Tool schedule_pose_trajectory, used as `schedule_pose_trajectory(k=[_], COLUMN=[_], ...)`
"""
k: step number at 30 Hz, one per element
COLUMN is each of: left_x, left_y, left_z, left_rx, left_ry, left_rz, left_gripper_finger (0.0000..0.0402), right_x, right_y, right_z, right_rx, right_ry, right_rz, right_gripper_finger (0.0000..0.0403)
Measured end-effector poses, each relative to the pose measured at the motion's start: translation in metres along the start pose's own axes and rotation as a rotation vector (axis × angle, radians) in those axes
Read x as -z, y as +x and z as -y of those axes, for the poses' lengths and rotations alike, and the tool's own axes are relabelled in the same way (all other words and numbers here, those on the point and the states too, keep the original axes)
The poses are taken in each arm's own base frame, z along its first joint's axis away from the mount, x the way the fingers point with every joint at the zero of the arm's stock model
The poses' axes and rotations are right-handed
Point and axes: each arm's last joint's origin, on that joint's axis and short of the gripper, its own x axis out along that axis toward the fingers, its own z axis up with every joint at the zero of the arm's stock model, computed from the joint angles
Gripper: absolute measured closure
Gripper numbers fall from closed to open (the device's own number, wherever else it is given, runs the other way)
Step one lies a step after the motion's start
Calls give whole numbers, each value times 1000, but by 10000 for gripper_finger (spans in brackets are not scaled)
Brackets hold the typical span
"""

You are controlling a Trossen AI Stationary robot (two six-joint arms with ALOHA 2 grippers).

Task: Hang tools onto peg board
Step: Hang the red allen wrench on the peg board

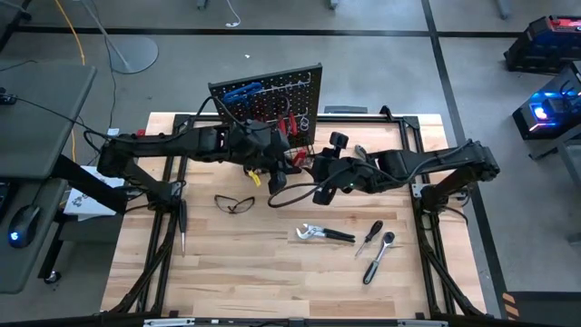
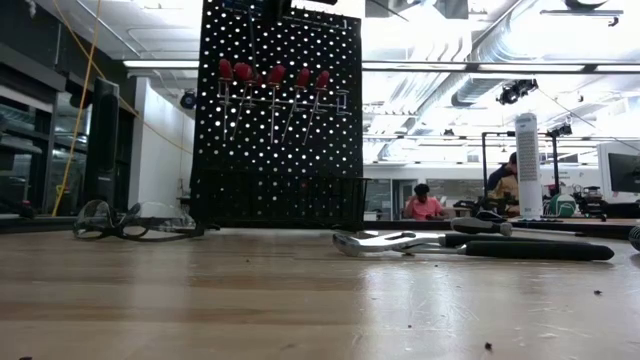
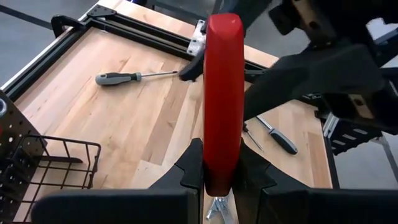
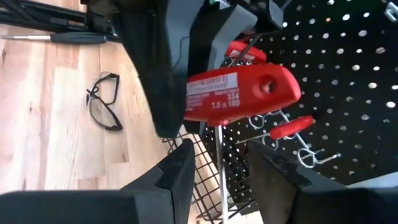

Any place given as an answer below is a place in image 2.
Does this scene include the red T-handle hex key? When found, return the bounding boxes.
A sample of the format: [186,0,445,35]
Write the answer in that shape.
[217,58,235,142]
[230,61,262,142]
[265,64,288,146]
[302,69,332,147]
[281,66,313,145]

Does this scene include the black metal pegboard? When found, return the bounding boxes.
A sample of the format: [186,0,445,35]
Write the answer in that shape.
[188,0,365,232]

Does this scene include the clear safety glasses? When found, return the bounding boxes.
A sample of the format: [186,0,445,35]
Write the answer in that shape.
[72,198,221,244]

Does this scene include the black-handled groove joint pliers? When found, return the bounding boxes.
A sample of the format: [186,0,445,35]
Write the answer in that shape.
[332,229,616,262]

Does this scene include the tall black panel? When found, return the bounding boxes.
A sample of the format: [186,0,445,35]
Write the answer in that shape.
[82,77,122,214]

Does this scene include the person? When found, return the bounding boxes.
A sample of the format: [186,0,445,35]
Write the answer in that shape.
[402,182,450,223]
[487,151,521,217]

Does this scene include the black pipe stand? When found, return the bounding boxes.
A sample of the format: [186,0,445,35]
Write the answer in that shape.
[480,130,517,201]

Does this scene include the dark glass shelving unit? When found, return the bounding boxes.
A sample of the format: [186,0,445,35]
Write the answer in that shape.
[0,42,56,216]

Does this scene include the white perforated tower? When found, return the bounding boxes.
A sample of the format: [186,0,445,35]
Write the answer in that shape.
[515,112,544,220]

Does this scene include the green white round object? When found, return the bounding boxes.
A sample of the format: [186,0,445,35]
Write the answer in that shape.
[548,193,578,219]

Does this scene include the dark bench equipment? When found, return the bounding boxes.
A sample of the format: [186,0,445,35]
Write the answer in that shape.
[572,184,609,221]

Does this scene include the black computer monitor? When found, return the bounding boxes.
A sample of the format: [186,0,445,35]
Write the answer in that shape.
[607,152,640,195]

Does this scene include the silver hook rail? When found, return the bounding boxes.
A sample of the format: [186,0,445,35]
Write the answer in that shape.
[219,2,349,29]

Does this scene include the silver ring tool rack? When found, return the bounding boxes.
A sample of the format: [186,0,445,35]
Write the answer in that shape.
[217,88,351,117]

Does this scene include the black wire basket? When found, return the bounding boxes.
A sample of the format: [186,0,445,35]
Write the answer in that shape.
[188,168,370,232]

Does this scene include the yellow cable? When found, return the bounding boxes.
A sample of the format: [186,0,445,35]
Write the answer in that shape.
[47,0,104,217]

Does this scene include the black ceiling track camera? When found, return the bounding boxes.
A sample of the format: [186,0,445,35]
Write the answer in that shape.
[495,78,540,106]

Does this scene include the black camera pole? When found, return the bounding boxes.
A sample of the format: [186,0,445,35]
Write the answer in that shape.
[547,122,574,199]

